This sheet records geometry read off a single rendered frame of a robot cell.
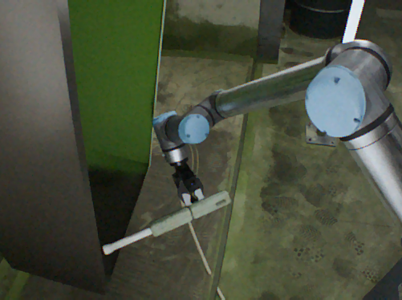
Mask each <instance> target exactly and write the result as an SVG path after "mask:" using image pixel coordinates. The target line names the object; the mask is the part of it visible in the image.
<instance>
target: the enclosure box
mask: <svg viewBox="0 0 402 300"><path fill-rule="evenodd" d="M165 9H166V0H0V253H1V254H2V256H3V257H4V258H5V259H6V261H7V262H8V264H9V265H10V266H11V268H12V269H16V270H20V271H23V272H26V273H29V274H33V275H37V276H39V277H43V278H46V279H49V280H52V281H53V282H58V283H62V284H64V285H69V286H74V287H76V288H80V289H82V290H88V291H91V292H94V293H97V294H102V295H105V296H106V293H107V292H108V287H109V284H110V283H111V278H112V275H113V273H114V271H115V267H116V263H117V262H118V259H119V255H120V251H121V249H122V247H121V248H117V249H115V250H113V251H112V252H111V253H109V254H106V253H105V252H104V249H103V246H104V245H108V244H112V243H115V242H116V241H118V240H123V239H124V238H125V237H126V234H127V232H128V229H129V225H130V222H131V220H132V216H133V214H134V212H135V210H136V203H137V201H138V200H139V197H140V193H141V190H142V189H143V187H144V182H145V177H146V176H147V174H148V170H149V167H150V165H151V156H152V139H153V130H154V129H153V126H152V119H153V118H155V112H156V94H157V85H158V76H159V67H160V51H161V42H162V34H163V25H164V17H165Z"/></svg>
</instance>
